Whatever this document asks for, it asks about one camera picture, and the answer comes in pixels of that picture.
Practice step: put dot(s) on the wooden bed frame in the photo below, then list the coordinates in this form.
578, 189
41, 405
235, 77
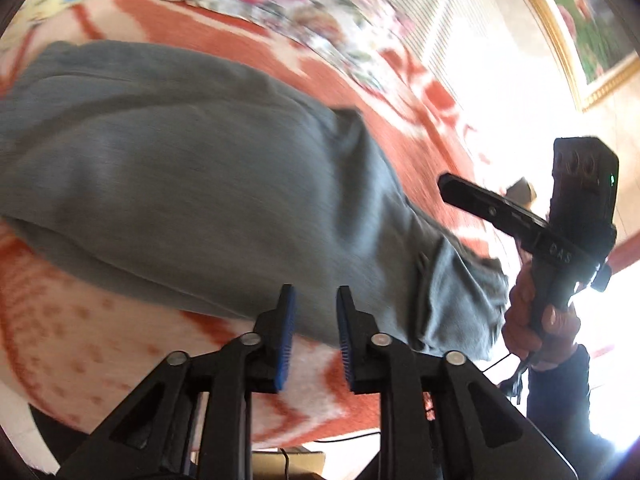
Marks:
300, 465

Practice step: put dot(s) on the gold framed floral painting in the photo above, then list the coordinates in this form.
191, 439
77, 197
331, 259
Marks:
590, 20

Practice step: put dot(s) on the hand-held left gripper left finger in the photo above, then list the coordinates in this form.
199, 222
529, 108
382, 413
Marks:
284, 340

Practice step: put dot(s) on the orange and white blanket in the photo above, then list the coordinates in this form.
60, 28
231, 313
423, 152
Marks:
75, 340

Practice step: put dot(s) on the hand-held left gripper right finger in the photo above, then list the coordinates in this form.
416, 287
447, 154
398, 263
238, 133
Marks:
345, 340

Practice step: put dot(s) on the person's right hand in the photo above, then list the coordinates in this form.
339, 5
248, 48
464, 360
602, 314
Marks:
520, 320

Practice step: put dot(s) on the grey fleece pants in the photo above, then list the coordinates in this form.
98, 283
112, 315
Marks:
200, 170

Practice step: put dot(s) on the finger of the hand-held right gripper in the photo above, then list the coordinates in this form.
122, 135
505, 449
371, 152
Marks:
490, 205

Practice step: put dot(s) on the person's right forearm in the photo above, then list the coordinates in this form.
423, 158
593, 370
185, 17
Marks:
560, 400

